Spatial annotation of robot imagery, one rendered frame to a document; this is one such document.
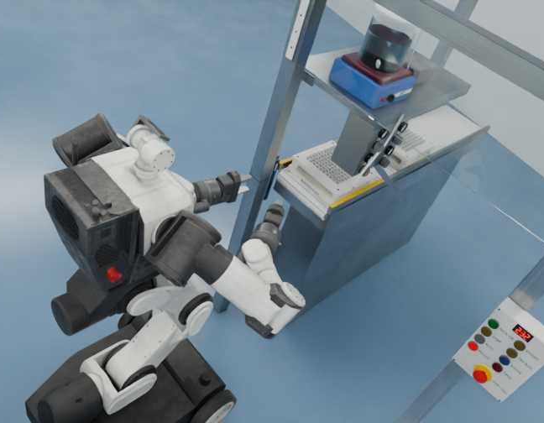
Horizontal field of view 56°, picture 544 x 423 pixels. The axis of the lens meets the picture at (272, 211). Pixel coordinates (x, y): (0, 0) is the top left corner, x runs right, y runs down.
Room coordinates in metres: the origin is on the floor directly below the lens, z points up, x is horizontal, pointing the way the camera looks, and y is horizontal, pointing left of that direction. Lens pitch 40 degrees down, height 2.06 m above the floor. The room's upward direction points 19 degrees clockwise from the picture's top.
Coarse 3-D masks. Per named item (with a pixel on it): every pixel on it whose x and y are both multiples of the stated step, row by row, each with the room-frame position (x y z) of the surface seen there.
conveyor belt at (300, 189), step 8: (384, 168) 1.89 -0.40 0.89; (392, 168) 1.91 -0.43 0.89; (280, 176) 1.60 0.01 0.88; (288, 176) 1.60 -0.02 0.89; (376, 176) 1.80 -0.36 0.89; (288, 184) 1.57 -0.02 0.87; (296, 184) 1.57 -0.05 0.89; (304, 184) 1.59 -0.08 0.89; (296, 192) 1.54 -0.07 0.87; (304, 192) 1.54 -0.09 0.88; (312, 192) 1.55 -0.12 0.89; (304, 200) 1.52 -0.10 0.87; (312, 200) 1.52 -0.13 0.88; (320, 200) 1.53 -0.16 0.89; (312, 208) 1.49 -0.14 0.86; (320, 208) 1.49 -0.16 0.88; (320, 216) 1.47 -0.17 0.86
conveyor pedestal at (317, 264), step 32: (416, 192) 2.25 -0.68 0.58; (288, 224) 1.68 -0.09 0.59; (352, 224) 1.77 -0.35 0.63; (384, 224) 2.09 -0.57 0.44; (416, 224) 2.53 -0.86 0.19; (288, 256) 1.65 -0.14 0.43; (320, 256) 1.63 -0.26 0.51; (352, 256) 1.92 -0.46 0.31; (384, 256) 2.33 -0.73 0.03; (320, 288) 1.77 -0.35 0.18
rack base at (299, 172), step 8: (288, 168) 1.64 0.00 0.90; (296, 168) 1.63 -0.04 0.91; (296, 176) 1.61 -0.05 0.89; (304, 176) 1.60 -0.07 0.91; (312, 184) 1.57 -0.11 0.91; (320, 184) 1.59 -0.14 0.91; (320, 192) 1.54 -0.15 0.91; (328, 192) 1.55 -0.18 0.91; (352, 192) 1.60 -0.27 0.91; (328, 200) 1.52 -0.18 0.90
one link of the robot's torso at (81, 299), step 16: (80, 272) 0.86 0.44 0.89; (80, 288) 0.82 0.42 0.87; (112, 288) 0.83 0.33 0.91; (128, 288) 0.86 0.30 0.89; (64, 304) 0.77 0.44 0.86; (80, 304) 0.79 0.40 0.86; (96, 304) 0.79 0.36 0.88; (112, 304) 0.82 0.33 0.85; (64, 320) 0.75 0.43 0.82; (80, 320) 0.76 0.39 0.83; (96, 320) 0.78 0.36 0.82
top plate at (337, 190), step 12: (324, 144) 1.79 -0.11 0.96; (336, 144) 1.82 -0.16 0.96; (300, 156) 1.65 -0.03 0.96; (324, 156) 1.71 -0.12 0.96; (312, 168) 1.60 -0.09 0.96; (324, 180) 1.55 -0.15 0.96; (336, 180) 1.58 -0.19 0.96; (348, 180) 1.60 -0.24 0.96; (360, 180) 1.63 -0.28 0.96; (336, 192) 1.51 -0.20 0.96
